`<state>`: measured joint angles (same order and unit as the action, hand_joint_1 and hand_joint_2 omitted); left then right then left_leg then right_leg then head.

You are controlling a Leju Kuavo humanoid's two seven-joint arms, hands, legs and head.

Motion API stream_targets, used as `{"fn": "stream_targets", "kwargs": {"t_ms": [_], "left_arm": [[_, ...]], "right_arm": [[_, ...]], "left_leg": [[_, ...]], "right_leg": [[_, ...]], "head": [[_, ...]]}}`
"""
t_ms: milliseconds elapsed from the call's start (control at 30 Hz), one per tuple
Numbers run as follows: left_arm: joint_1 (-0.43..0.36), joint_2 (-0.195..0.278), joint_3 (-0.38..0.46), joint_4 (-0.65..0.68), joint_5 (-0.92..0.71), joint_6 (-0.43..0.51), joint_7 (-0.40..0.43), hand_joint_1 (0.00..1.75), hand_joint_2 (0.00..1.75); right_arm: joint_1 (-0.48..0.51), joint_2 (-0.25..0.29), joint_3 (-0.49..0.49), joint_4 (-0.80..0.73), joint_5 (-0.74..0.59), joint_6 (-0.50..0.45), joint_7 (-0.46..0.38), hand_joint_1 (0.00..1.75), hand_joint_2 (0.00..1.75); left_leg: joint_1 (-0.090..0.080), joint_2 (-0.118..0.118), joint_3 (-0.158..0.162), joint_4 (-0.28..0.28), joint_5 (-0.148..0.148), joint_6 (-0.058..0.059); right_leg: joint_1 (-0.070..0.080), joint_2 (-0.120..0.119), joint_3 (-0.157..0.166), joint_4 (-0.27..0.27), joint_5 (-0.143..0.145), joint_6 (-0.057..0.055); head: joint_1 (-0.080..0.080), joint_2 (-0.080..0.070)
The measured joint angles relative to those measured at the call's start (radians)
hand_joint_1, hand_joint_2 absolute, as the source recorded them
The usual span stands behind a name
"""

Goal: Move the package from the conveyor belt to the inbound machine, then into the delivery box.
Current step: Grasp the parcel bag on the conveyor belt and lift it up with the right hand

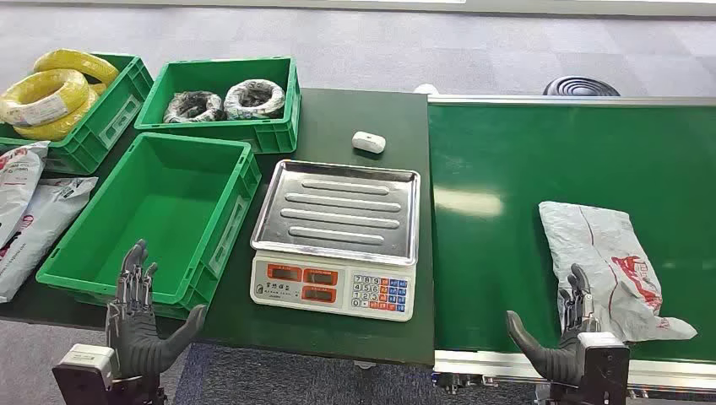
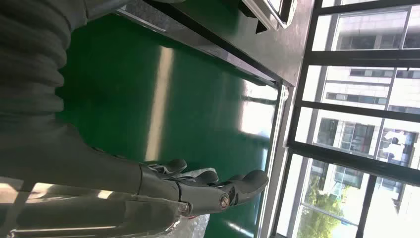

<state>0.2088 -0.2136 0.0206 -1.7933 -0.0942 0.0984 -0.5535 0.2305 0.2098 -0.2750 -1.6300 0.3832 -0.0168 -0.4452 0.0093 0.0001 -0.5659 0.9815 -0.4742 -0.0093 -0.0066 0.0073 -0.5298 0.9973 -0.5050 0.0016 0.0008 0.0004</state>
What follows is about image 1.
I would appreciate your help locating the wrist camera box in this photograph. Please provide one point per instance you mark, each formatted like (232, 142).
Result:
(604, 369)
(84, 374)

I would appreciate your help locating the green crate with yellow coils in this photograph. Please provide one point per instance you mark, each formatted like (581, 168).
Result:
(106, 123)

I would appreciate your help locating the white mailer bag red print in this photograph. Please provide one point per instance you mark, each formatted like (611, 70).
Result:
(17, 184)

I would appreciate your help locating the black round ribbed object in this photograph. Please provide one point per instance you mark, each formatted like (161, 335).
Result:
(580, 86)

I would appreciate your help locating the small white round object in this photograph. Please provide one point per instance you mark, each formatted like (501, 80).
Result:
(426, 89)

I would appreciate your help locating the green conveyor belt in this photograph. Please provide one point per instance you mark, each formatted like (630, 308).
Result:
(559, 156)

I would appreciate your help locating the empty green plastic crate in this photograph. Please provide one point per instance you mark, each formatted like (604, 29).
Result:
(162, 223)

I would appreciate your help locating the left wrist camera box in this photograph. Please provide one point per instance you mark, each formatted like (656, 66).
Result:
(84, 374)

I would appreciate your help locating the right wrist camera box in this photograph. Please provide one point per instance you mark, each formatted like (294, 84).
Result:
(604, 369)

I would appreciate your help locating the dark green table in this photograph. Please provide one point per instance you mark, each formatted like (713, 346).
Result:
(347, 112)

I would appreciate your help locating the small white case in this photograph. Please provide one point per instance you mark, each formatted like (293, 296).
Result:
(368, 142)

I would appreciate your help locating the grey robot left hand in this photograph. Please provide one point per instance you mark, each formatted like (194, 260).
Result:
(134, 335)

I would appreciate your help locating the green crate with black coils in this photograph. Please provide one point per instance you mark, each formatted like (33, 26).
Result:
(224, 72)

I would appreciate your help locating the white mailer bag black print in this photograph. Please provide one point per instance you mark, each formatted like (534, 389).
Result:
(39, 223)

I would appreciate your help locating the grey plastic mailer package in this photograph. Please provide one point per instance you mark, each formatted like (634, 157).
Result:
(604, 251)

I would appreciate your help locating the electronic weighing scale steel tray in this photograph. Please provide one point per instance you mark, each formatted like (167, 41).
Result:
(335, 223)

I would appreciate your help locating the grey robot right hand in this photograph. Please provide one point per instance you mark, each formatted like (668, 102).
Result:
(551, 363)

